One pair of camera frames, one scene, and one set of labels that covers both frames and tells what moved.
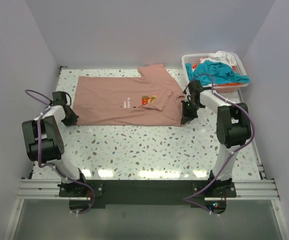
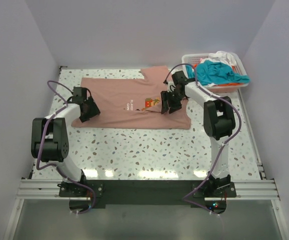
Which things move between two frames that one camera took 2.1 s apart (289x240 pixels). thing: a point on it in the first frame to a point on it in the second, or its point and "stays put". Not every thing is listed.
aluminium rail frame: (246, 190) stays put
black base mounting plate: (147, 194) stays put
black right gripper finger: (190, 113) to (165, 106)
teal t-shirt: (209, 73) stays put
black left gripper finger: (71, 118) to (88, 109)
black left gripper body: (71, 119) to (92, 109)
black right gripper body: (190, 102) to (177, 97)
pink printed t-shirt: (153, 100) stays put
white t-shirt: (221, 57) stays put
